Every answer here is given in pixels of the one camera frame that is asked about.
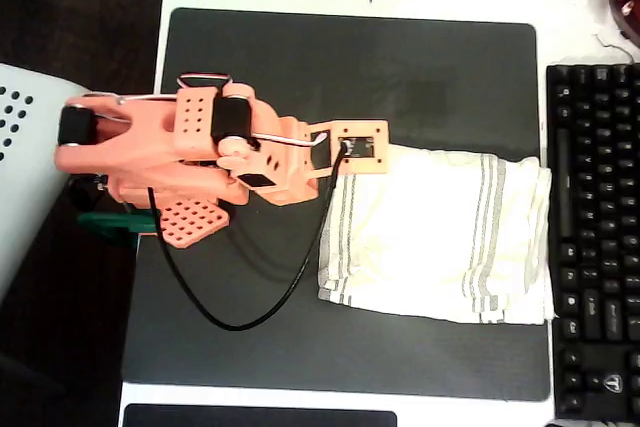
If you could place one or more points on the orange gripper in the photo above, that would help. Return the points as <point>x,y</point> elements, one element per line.
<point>299,186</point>

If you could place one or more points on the white striped dish towel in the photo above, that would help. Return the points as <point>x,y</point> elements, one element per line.
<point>430,237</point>

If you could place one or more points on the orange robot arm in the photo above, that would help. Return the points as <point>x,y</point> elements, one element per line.
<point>145,147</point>

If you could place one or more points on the black desk mat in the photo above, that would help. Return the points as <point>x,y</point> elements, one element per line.
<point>300,57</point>

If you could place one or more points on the green table clamp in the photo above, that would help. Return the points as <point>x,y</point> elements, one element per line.
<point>110,224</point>

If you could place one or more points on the flat black device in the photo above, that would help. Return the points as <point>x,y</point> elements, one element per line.
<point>260,418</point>

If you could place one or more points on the white perforated chair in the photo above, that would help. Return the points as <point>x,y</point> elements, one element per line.
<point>25,197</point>

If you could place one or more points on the black keyboard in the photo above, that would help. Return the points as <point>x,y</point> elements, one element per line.
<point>595,247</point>

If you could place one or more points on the orange camera mount plate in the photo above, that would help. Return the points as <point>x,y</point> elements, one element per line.
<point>360,167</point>

